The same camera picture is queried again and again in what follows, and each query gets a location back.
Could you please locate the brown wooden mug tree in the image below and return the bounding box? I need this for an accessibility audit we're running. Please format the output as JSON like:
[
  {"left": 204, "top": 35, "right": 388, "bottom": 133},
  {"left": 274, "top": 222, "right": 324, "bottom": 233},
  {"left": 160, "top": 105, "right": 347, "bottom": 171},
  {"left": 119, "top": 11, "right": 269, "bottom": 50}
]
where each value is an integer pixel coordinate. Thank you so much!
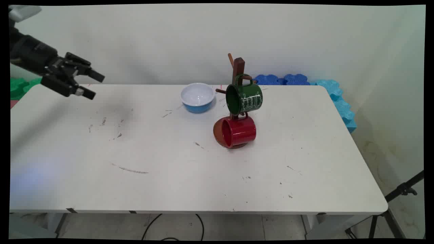
[{"left": 213, "top": 53, "right": 257, "bottom": 150}]

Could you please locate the cyan foam mat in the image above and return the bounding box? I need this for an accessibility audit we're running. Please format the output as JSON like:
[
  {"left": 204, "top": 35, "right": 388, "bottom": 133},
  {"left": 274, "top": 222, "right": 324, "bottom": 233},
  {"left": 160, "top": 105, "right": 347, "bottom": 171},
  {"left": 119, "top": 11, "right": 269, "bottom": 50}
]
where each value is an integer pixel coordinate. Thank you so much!
[{"left": 310, "top": 79, "right": 358, "bottom": 134}]

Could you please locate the grey table leg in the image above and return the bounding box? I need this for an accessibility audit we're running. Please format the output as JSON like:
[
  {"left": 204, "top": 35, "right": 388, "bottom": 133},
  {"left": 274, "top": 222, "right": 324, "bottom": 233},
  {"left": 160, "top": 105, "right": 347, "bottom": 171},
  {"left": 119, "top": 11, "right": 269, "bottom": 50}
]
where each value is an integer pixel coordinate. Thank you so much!
[{"left": 54, "top": 212, "right": 69, "bottom": 238}]

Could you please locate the white table leg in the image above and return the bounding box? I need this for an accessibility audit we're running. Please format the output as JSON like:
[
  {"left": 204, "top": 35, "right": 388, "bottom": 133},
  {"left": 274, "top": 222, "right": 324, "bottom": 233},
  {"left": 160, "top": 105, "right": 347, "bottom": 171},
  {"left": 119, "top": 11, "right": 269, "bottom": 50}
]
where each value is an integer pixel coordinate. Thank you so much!
[{"left": 301, "top": 214, "right": 373, "bottom": 240}]

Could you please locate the green foam mat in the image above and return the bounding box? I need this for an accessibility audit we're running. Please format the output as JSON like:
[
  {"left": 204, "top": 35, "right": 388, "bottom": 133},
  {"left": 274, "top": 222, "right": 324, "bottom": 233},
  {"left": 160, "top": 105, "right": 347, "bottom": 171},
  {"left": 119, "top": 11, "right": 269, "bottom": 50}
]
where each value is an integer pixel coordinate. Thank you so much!
[{"left": 10, "top": 77, "right": 43, "bottom": 101}]

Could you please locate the black tripod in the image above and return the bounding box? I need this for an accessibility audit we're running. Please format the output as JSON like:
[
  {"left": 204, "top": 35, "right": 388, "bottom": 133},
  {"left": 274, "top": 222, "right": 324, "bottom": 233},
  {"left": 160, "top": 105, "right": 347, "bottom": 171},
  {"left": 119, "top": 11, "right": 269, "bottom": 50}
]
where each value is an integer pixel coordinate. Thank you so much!
[{"left": 345, "top": 169, "right": 425, "bottom": 240}]

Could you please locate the dark blue foam mat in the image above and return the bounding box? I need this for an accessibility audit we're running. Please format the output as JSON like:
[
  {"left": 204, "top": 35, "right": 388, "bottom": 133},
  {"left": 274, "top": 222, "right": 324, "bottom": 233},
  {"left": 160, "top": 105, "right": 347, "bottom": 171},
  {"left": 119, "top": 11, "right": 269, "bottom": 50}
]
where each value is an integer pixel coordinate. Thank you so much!
[{"left": 253, "top": 74, "right": 311, "bottom": 86}]

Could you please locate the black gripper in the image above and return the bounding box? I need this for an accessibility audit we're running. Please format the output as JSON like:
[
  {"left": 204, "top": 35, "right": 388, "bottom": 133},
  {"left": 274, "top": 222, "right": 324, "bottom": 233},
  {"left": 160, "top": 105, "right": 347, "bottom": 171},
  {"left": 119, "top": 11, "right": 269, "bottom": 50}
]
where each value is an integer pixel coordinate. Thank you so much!
[{"left": 9, "top": 27, "right": 105, "bottom": 101}]

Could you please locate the red mug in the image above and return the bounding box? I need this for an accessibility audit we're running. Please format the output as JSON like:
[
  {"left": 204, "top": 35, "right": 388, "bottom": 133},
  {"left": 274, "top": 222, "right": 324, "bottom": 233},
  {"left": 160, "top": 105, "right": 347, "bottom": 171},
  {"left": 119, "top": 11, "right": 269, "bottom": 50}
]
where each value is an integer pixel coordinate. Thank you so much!
[{"left": 221, "top": 113, "right": 257, "bottom": 149}]

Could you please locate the green mug with white print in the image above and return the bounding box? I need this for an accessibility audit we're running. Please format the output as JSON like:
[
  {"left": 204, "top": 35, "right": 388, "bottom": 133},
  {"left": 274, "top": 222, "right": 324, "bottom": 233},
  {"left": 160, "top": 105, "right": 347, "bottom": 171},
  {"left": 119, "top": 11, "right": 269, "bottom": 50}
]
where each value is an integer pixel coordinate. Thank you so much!
[{"left": 225, "top": 74, "right": 264, "bottom": 115}]

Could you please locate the black floor cable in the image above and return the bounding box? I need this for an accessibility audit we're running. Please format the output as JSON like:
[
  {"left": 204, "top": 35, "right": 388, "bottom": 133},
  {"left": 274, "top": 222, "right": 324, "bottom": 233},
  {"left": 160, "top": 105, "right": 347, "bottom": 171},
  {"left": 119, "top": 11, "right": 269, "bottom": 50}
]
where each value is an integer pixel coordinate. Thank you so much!
[{"left": 141, "top": 213, "right": 205, "bottom": 241}]

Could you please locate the blue and white bowl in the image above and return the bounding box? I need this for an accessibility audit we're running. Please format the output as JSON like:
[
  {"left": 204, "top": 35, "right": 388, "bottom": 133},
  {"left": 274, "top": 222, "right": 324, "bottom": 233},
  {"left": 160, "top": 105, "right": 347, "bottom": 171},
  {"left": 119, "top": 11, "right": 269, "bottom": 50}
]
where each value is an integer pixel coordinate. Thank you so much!
[{"left": 180, "top": 83, "right": 216, "bottom": 114}]

